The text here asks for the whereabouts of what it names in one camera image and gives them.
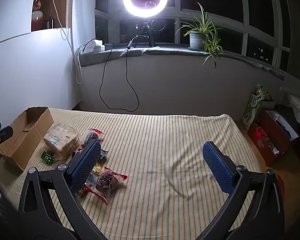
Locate beige cracker packet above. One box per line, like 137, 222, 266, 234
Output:
43, 123, 80, 159

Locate striped bed sheet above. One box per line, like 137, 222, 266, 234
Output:
0, 107, 265, 240

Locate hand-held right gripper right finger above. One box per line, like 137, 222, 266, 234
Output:
200, 141, 286, 240

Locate brown cardboard box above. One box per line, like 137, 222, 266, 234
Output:
0, 107, 54, 172

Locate red storage box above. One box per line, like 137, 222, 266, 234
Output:
247, 110, 300, 166

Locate white cable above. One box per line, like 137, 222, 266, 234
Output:
48, 0, 83, 84

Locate green printed bag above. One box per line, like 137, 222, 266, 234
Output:
242, 84, 273, 130

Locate potted spider plant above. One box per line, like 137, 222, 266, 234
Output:
174, 2, 223, 72

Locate white window frame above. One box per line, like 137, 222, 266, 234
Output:
95, 0, 290, 73

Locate colourful snack packet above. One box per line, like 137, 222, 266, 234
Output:
89, 164, 107, 183

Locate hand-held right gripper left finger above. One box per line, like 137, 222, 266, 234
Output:
17, 139, 110, 240

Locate red white vase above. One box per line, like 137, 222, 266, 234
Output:
31, 0, 45, 32

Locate green snack packet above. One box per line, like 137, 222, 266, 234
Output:
41, 150, 56, 166

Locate black cable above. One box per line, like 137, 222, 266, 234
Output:
99, 35, 150, 112

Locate white power strip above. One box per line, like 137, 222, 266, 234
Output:
86, 39, 105, 53

